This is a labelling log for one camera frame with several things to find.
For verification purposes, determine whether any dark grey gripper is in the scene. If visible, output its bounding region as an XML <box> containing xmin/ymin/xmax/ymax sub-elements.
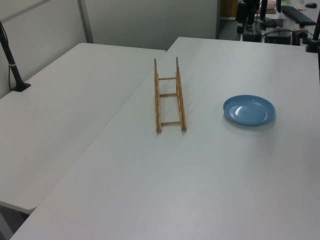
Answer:
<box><xmin>236</xmin><ymin>1</ymin><xmax>249</xmax><ymax>34</ymax></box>

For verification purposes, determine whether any blue plastic plate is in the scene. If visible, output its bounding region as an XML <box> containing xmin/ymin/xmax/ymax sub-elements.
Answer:
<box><xmin>222</xmin><ymin>94</ymin><xmax>276</xmax><ymax>127</ymax></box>

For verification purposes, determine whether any wooden plate rack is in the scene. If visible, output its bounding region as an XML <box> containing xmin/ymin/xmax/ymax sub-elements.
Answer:
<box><xmin>153</xmin><ymin>56</ymin><xmax>188</xmax><ymax>134</ymax></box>

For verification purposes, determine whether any black flat power unit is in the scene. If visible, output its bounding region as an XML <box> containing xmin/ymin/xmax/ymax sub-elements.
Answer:
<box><xmin>242</xmin><ymin>31</ymin><xmax>262</xmax><ymax>43</ymax></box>

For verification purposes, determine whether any yellow wooden panel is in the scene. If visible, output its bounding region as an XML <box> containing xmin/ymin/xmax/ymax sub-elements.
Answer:
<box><xmin>220</xmin><ymin>0</ymin><xmax>238</xmax><ymax>19</ymax></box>

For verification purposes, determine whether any black monitor stand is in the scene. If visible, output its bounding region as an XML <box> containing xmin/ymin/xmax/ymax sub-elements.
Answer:
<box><xmin>258</xmin><ymin>0</ymin><xmax>269</xmax><ymax>22</ymax></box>

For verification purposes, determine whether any black box device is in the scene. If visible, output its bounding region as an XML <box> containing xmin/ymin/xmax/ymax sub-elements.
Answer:
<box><xmin>264</xmin><ymin>29</ymin><xmax>294</xmax><ymax>45</ymax></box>

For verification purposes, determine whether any black computer keyboard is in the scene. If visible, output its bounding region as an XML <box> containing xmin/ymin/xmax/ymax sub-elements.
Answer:
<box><xmin>280</xmin><ymin>5</ymin><xmax>317</xmax><ymax>26</ymax></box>

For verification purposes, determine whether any grey table leg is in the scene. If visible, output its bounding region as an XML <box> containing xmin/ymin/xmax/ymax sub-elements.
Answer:
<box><xmin>0</xmin><ymin>208</ymin><xmax>14</xmax><ymax>240</ymax></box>

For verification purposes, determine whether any black clamped camera pole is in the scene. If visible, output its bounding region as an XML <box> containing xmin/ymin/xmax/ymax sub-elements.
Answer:
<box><xmin>305</xmin><ymin>0</ymin><xmax>320</xmax><ymax>53</ymax></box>

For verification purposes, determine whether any black camera pole with base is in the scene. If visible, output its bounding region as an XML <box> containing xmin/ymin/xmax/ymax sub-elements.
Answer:
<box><xmin>0</xmin><ymin>20</ymin><xmax>32</xmax><ymax>93</ymax></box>

